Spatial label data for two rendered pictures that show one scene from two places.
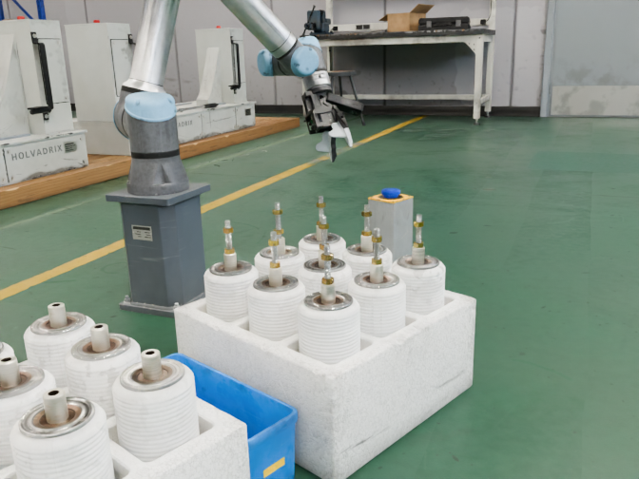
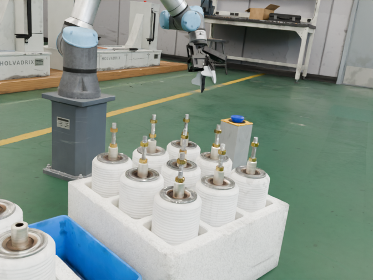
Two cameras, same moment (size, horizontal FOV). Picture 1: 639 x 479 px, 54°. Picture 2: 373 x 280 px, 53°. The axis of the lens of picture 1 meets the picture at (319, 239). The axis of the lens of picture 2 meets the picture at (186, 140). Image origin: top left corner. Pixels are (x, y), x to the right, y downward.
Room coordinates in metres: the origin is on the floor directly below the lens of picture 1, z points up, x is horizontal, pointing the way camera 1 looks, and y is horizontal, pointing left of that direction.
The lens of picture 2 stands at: (0.21, -0.03, 0.57)
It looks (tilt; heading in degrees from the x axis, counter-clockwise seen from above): 17 degrees down; 1
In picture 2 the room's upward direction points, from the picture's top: 6 degrees clockwise
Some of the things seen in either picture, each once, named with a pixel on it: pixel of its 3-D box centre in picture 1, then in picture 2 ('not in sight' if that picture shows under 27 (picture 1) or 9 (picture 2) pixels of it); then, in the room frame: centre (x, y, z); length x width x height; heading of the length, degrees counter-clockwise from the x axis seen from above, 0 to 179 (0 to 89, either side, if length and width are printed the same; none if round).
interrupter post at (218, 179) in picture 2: (377, 273); (218, 176); (0.98, -0.09, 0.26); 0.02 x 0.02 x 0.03
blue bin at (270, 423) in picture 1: (209, 425); (76, 275); (0.86, 0.18, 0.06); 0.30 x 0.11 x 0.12; 48
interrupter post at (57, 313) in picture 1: (57, 316); not in sight; (0.84, 0.38, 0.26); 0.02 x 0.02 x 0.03
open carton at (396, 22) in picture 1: (406, 19); (261, 12); (5.93, -0.83, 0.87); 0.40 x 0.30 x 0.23; 53
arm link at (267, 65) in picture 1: (280, 62); (175, 20); (1.83, 0.09, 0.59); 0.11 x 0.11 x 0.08; 28
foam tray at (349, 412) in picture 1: (326, 348); (175, 225); (1.06, -0.01, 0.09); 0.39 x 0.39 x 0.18; 46
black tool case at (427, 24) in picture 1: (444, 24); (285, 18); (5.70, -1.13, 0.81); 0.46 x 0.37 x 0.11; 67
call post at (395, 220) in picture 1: (390, 266); (230, 170); (1.32, -0.16, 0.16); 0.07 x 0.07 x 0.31; 46
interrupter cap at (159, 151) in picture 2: (279, 253); (151, 150); (1.14, 0.08, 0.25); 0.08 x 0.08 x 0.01
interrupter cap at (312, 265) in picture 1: (324, 265); (181, 165); (1.06, -0.01, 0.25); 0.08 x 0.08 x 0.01
